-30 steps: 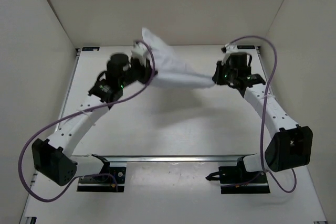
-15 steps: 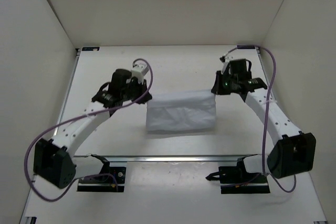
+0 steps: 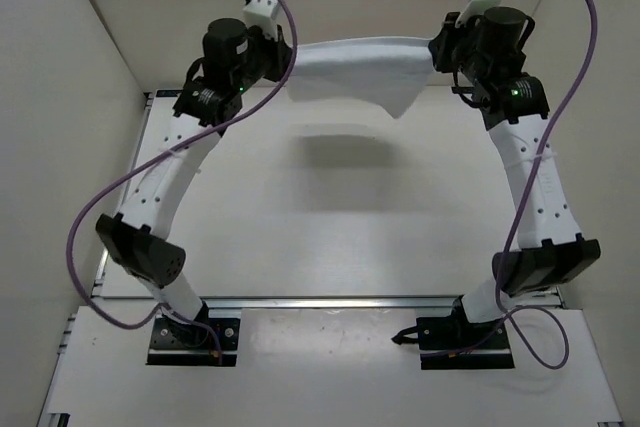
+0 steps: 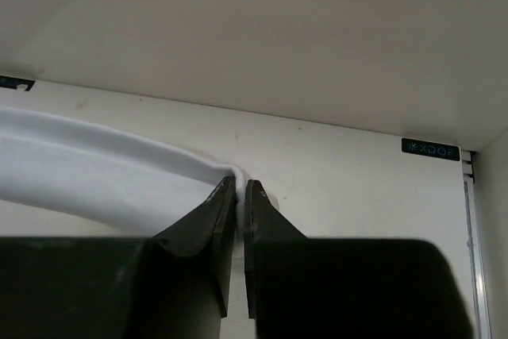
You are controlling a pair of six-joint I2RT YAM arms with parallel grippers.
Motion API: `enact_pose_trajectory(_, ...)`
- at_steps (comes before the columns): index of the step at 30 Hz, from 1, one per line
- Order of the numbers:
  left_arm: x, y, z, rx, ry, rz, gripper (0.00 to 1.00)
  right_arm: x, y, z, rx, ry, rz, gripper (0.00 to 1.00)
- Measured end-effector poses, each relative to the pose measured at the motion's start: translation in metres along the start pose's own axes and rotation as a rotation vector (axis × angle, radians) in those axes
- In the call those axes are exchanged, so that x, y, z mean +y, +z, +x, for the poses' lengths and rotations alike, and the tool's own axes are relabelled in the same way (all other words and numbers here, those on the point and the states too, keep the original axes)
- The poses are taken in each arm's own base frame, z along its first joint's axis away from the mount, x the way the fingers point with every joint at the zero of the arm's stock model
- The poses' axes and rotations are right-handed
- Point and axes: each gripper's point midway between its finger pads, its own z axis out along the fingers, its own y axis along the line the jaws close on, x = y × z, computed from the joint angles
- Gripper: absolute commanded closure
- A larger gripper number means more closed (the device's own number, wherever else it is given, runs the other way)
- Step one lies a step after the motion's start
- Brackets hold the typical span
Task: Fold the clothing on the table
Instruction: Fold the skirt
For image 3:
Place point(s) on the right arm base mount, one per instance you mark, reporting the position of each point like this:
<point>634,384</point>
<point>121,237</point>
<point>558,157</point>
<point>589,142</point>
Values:
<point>451,344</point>

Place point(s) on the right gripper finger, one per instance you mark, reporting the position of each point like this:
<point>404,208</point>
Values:
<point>444,61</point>
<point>441,44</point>

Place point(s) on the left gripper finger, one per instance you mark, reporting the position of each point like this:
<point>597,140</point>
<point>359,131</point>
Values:
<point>283,52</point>
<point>274,72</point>

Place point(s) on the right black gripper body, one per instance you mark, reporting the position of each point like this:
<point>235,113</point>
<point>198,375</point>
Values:
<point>468,62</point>

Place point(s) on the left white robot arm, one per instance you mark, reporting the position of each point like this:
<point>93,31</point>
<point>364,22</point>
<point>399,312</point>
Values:
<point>235,56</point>

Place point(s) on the aluminium rail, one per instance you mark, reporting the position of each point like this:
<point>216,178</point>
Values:
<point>331,303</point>

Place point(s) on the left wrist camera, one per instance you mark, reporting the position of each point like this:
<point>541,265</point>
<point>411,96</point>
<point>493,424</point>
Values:
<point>262,14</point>

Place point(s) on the white skirt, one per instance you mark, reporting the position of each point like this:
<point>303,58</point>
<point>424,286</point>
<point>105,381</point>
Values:
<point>389,71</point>

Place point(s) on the left blue label sticker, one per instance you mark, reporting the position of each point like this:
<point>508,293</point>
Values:
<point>167,93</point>

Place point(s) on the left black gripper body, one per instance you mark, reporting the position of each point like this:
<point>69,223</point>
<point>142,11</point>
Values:
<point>258,63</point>

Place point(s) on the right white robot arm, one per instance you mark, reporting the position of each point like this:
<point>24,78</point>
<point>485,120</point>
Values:
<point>545,247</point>

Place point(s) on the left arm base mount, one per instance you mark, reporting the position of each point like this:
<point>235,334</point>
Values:
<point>173,344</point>

